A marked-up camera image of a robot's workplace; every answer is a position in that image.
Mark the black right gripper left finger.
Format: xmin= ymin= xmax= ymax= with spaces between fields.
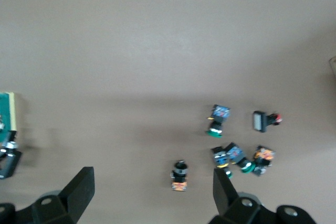
xmin=0 ymin=166 xmax=95 ymax=224

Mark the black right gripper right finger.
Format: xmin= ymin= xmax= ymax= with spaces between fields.
xmin=208 ymin=168 xmax=318 ymax=224

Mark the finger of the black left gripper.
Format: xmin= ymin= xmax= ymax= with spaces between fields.
xmin=0 ymin=129 xmax=23 ymax=180

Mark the green load switch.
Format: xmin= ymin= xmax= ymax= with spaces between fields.
xmin=0 ymin=92 xmax=18 ymax=132

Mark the green push button blue block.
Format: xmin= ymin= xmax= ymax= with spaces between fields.
xmin=205 ymin=104 xmax=231 ymax=139
xmin=225 ymin=142 xmax=257 ymax=174
xmin=211 ymin=145 xmax=234 ymax=180

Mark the square black white push button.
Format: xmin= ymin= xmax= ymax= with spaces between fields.
xmin=253 ymin=110 xmax=283 ymax=133

